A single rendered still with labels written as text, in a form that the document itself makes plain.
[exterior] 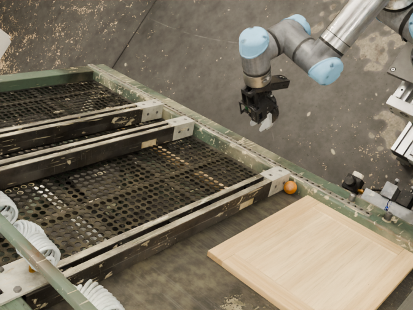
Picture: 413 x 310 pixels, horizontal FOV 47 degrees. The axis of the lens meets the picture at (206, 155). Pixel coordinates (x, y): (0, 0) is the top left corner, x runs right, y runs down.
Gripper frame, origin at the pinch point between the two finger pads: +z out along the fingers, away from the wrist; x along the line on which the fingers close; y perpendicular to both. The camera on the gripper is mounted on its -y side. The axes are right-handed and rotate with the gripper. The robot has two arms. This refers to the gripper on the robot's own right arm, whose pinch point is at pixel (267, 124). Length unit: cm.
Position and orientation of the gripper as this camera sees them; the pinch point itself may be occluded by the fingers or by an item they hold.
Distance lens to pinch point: 147.6
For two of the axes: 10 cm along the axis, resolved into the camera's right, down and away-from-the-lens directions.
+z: 1.6, 6.2, 7.7
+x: 6.8, 4.9, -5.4
